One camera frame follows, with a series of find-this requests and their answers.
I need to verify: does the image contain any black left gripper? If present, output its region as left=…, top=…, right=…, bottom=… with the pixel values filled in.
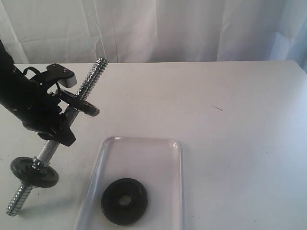
left=14, top=80, right=79, bottom=146

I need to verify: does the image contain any chrome threaded dumbbell bar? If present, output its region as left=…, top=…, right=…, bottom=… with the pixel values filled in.
left=6, top=57, right=108, bottom=216

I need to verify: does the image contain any black weight plate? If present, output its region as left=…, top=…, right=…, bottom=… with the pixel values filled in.
left=101, top=178, right=149, bottom=225
left=10, top=157, right=59, bottom=188

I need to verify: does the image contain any black weight plate end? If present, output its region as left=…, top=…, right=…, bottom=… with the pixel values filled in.
left=75, top=99, right=100, bottom=117

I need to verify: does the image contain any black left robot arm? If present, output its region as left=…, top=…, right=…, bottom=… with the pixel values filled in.
left=0, top=45, right=76, bottom=146

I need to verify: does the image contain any white backdrop curtain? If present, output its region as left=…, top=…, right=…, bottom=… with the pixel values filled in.
left=0, top=0, right=307, bottom=69

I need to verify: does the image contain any white rectangular tray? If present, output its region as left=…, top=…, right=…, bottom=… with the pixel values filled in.
left=74, top=137, right=184, bottom=230

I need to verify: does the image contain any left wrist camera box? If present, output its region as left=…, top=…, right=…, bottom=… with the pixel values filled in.
left=46, top=63, right=77, bottom=88

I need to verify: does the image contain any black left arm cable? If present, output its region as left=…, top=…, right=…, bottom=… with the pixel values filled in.
left=23, top=67, right=40, bottom=80

